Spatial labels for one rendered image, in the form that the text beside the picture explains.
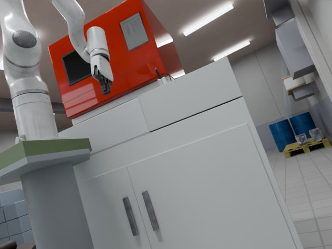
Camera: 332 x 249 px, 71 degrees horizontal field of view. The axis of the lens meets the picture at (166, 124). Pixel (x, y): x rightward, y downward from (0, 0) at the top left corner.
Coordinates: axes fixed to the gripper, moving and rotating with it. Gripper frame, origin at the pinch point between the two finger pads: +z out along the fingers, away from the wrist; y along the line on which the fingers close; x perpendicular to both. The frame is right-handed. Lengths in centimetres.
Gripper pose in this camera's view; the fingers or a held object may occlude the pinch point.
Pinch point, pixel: (105, 89)
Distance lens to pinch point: 104.0
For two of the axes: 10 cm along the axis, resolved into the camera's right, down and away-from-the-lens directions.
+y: -3.7, -2.4, -9.0
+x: 9.0, -3.5, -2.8
